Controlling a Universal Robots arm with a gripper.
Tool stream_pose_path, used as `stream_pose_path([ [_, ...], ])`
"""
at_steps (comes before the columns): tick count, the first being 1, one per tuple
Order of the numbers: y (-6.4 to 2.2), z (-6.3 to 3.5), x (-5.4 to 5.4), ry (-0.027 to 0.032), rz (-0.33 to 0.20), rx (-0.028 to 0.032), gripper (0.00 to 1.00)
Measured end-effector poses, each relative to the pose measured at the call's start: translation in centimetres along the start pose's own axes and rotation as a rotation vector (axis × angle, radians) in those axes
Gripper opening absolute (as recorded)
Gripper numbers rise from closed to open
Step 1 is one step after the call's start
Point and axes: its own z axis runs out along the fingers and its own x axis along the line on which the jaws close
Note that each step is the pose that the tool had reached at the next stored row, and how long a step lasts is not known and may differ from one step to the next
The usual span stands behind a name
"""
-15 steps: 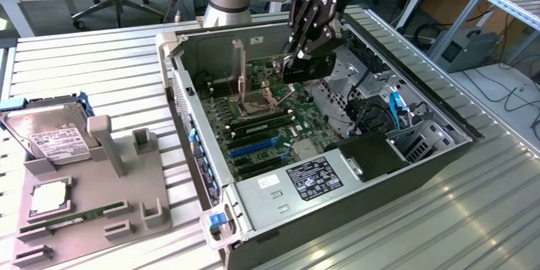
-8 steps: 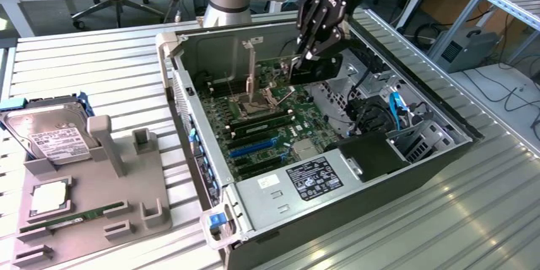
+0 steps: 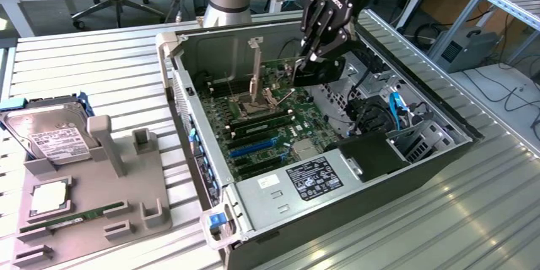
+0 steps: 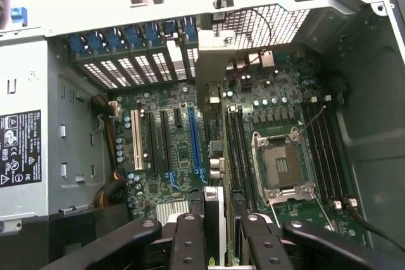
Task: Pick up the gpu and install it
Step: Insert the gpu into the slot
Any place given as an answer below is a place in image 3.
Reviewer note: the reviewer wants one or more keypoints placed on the low profile graphics card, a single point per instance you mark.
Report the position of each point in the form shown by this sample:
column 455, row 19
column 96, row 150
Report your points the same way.
column 319, row 75

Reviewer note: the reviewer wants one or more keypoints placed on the metal drive cage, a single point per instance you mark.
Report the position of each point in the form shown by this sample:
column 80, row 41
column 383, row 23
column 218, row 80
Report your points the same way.
column 382, row 78

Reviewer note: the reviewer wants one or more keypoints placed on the silver socket cover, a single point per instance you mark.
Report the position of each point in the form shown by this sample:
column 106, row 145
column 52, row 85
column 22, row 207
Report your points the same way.
column 270, row 93

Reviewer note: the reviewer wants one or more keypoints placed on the black RAM slot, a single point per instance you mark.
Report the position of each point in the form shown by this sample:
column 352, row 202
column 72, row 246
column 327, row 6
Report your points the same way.
column 232, row 79
column 236, row 87
column 231, row 133
column 258, row 119

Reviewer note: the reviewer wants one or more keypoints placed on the green Dell motherboard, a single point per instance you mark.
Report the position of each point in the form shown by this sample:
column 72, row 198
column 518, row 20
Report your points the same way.
column 304, row 115

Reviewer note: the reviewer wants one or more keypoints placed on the RAM slot with white latches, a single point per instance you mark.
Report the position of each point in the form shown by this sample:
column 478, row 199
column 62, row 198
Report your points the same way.
column 263, row 131
column 236, row 127
column 238, row 90
column 234, row 83

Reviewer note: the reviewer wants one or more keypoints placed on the thin locking lever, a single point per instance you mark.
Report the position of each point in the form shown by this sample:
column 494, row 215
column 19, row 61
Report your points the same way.
column 231, row 86

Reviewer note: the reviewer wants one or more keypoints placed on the grey computer tower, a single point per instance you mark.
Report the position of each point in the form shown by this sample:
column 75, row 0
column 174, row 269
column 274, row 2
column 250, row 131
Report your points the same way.
column 468, row 52

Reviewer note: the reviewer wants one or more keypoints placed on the CPU socket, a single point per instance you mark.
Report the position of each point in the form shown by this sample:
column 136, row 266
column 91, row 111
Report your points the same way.
column 254, row 108

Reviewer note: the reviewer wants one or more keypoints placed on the RAM stick with white label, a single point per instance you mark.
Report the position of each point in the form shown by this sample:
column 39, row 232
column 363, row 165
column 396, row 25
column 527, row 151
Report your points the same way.
column 262, row 127

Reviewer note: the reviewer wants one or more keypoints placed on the silver chipset heatsink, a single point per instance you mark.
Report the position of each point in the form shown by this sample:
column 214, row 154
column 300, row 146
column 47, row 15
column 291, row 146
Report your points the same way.
column 306, row 150

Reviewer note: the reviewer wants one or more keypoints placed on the aluminium slat table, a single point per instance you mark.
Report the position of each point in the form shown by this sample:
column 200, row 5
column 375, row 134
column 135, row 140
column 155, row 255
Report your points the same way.
column 512, row 2

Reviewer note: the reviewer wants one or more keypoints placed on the metal disk bay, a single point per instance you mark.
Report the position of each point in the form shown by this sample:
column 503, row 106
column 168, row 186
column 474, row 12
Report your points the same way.
column 422, row 145

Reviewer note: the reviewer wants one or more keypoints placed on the long black expansion slot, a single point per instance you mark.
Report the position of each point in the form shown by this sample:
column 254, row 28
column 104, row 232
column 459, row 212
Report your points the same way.
column 258, row 166
column 251, row 142
column 260, row 172

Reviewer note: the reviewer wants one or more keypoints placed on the blue expansion slot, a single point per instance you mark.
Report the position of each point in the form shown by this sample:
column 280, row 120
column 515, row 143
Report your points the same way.
column 254, row 150

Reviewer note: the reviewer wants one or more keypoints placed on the blue card retention clip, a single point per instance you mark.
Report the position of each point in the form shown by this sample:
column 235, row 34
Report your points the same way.
column 210, row 173
column 192, row 135
column 215, row 189
column 204, row 160

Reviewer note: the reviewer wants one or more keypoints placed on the short black expansion slot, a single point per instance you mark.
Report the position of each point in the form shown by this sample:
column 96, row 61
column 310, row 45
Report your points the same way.
column 243, row 162

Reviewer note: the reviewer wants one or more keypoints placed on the office chair base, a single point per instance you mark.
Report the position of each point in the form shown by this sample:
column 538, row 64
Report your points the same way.
column 118, row 2

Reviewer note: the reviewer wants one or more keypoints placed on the open black PC case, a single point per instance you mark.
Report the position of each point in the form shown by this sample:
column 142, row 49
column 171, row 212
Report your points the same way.
column 422, row 181

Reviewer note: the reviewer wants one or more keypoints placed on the grey power supply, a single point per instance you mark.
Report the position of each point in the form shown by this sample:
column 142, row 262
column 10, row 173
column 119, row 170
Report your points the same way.
column 270, row 202

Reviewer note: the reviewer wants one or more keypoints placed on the blue case release latch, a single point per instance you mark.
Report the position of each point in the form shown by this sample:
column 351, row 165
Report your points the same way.
column 218, row 221

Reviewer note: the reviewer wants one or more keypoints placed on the hard disk in blue carrier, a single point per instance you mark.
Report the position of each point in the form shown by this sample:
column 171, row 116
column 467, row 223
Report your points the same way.
column 46, row 131

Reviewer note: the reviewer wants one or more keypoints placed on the grey parts rack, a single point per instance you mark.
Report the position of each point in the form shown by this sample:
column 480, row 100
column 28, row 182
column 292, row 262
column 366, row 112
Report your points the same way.
column 84, row 194

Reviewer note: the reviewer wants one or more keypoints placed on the silver CPU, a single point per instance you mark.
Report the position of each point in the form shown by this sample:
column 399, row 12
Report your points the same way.
column 48, row 197

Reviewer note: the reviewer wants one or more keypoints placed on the green RAM stick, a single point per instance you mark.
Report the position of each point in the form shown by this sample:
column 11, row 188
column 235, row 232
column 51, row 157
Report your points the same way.
column 67, row 217

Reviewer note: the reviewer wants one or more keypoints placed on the black plastic duct box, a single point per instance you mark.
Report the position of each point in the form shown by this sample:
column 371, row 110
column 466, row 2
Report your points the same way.
column 371, row 159

